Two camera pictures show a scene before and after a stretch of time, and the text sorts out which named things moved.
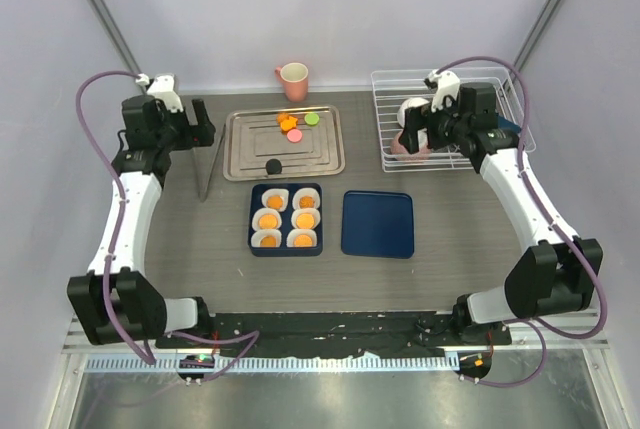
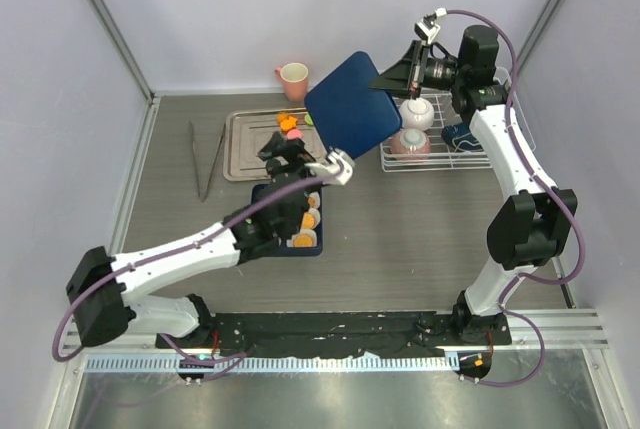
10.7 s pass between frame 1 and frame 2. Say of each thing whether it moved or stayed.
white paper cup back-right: stayed
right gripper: moved
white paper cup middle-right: stayed
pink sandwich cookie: stayed
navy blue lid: moved
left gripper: moved
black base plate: stayed
